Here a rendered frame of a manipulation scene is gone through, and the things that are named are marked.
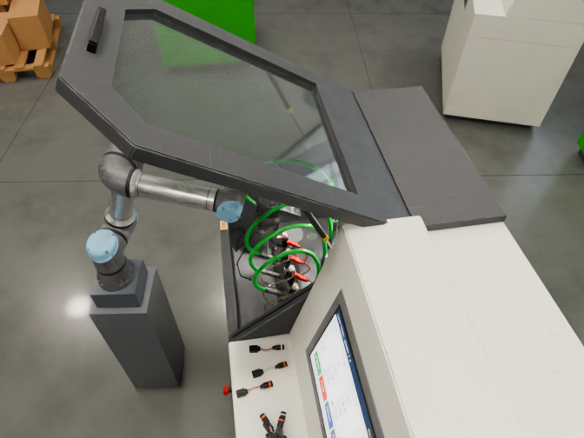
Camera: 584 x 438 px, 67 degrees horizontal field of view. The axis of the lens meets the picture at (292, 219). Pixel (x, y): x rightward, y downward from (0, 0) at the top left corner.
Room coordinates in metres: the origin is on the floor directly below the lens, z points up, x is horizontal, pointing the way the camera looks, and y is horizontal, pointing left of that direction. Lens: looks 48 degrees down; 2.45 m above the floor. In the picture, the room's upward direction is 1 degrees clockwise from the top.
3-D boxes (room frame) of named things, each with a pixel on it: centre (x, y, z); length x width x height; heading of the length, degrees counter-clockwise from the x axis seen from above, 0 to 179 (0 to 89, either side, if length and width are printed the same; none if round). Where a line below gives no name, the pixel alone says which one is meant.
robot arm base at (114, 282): (1.05, 0.72, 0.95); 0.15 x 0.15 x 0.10
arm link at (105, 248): (1.06, 0.72, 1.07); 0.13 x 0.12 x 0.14; 173
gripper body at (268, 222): (1.11, 0.09, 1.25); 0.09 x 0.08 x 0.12; 101
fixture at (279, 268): (1.00, 0.00, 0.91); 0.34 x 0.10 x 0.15; 11
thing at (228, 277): (1.07, 0.26, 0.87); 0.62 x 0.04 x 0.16; 11
